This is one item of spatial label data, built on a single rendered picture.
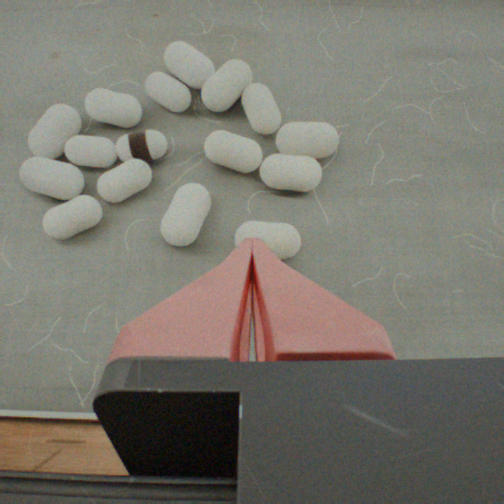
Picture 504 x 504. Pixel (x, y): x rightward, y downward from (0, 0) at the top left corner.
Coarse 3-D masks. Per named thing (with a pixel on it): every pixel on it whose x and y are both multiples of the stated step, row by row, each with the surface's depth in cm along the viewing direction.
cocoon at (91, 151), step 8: (80, 136) 20; (88, 136) 20; (72, 144) 20; (80, 144) 20; (88, 144) 20; (96, 144) 20; (104, 144) 20; (112, 144) 20; (72, 152) 20; (80, 152) 20; (88, 152) 20; (96, 152) 20; (104, 152) 20; (112, 152) 20; (72, 160) 20; (80, 160) 20; (88, 160) 20; (96, 160) 20; (104, 160) 20; (112, 160) 21
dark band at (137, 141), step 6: (132, 132) 20; (138, 132) 20; (144, 132) 20; (132, 138) 20; (138, 138) 20; (144, 138) 20; (132, 144) 20; (138, 144) 20; (144, 144) 20; (132, 150) 20; (138, 150) 20; (144, 150) 20; (132, 156) 20; (138, 156) 20; (144, 156) 20; (150, 156) 20
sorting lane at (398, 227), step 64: (0, 0) 25; (64, 0) 25; (128, 0) 25; (192, 0) 25; (256, 0) 25; (320, 0) 25; (384, 0) 25; (448, 0) 25; (0, 64) 23; (64, 64) 23; (128, 64) 23; (256, 64) 23; (320, 64) 23; (384, 64) 23; (448, 64) 23; (0, 128) 22; (128, 128) 22; (192, 128) 22; (384, 128) 22; (448, 128) 22; (0, 192) 21; (256, 192) 21; (320, 192) 21; (384, 192) 21; (448, 192) 21; (0, 256) 20; (64, 256) 20; (128, 256) 20; (192, 256) 20; (320, 256) 20; (384, 256) 20; (448, 256) 20; (0, 320) 19; (64, 320) 19; (128, 320) 19; (384, 320) 19; (448, 320) 19; (0, 384) 18; (64, 384) 18
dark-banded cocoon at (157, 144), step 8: (152, 136) 20; (160, 136) 20; (120, 144) 20; (128, 144) 20; (152, 144) 20; (160, 144) 20; (120, 152) 20; (128, 152) 20; (152, 152) 20; (160, 152) 21
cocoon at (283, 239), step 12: (240, 228) 19; (252, 228) 18; (264, 228) 18; (276, 228) 18; (288, 228) 19; (240, 240) 18; (264, 240) 18; (276, 240) 18; (288, 240) 18; (300, 240) 19; (276, 252) 18; (288, 252) 18
